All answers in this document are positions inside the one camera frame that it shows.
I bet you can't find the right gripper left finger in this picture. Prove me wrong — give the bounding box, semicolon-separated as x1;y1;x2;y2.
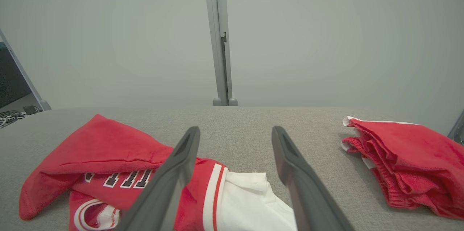
116;127;200;231

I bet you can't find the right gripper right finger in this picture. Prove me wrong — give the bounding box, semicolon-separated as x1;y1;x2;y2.
272;126;354;231

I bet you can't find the red basketball jersey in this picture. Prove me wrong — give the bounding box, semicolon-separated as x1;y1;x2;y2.
19;114;298;231

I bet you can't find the red shorts white trim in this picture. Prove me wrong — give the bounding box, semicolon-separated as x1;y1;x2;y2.
341;116;464;220

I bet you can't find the grey partition support leg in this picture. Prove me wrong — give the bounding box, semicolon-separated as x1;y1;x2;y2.
448;111;464;145
0;28;51;111

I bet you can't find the dark panel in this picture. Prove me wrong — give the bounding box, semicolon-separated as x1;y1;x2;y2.
0;42;35;108

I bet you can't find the white cable bundle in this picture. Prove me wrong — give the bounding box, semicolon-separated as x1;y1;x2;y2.
0;110;26;128

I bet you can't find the grey double partition post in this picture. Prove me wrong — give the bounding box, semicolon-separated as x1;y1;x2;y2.
203;0;239;106

